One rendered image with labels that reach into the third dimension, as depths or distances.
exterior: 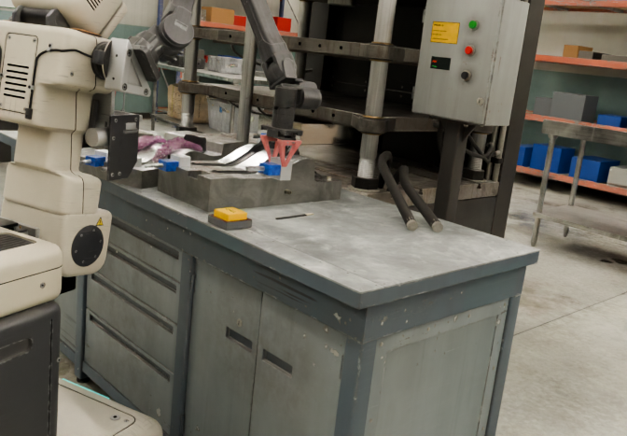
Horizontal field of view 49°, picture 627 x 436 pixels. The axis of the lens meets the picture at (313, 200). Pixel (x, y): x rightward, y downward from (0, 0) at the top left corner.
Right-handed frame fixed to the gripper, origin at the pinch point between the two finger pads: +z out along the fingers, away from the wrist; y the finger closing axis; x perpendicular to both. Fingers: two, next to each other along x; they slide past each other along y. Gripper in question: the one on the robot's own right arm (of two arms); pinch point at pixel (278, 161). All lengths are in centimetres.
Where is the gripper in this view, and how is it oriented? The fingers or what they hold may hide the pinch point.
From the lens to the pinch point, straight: 182.4
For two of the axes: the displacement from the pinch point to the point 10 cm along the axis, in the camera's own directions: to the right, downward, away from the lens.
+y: -6.6, -2.3, 7.1
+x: -7.4, 0.4, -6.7
